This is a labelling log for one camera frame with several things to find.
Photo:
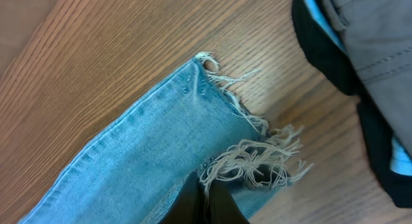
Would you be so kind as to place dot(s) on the light blue denim jeans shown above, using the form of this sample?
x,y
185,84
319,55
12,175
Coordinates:
x,y
134,169

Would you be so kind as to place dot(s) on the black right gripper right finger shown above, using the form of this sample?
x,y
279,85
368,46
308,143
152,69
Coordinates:
x,y
222,207

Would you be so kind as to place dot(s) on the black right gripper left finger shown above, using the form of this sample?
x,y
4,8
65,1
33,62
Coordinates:
x,y
188,205

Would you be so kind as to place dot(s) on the black folded garment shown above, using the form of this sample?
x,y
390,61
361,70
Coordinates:
x,y
338,69

